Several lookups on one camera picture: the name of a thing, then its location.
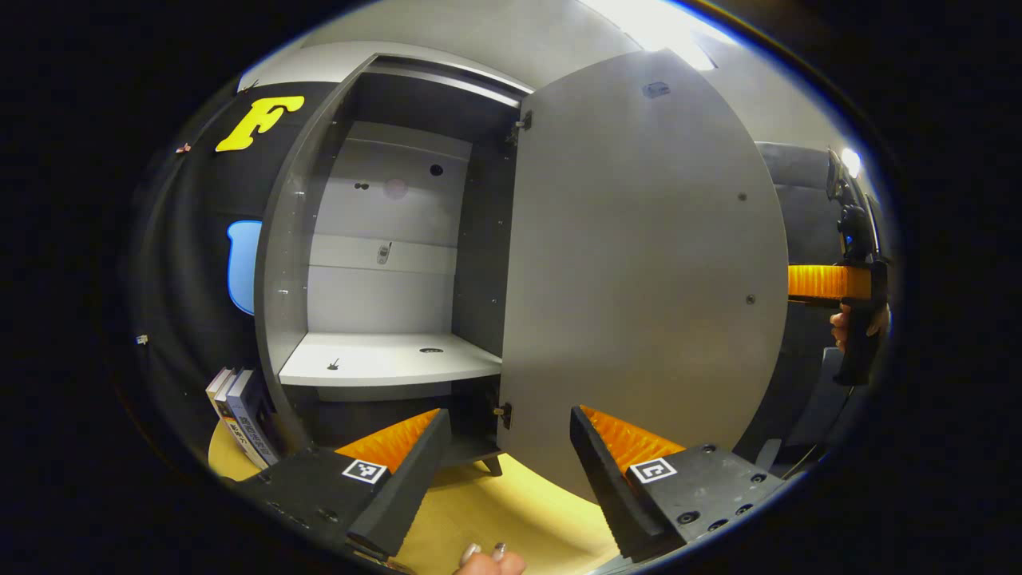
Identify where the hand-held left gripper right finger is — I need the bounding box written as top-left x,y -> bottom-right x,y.
569,404 -> 787,562

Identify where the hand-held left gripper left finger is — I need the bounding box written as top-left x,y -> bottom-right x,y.
220,407 -> 454,560

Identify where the dark grey cabinet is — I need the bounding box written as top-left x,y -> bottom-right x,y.
254,52 -> 536,480

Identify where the black backdrop cloth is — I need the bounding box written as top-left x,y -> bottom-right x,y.
120,80 -> 879,480

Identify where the large ceiling light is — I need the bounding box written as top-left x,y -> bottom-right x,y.
583,0 -> 739,71

